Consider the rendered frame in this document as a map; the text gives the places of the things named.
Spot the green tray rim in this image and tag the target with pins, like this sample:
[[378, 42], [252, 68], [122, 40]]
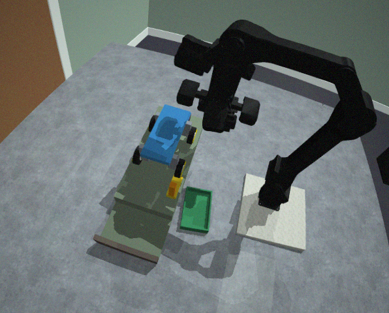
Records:
[[202, 191]]

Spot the blue wheeled trolley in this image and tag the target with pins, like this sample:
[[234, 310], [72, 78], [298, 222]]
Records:
[[166, 129]]

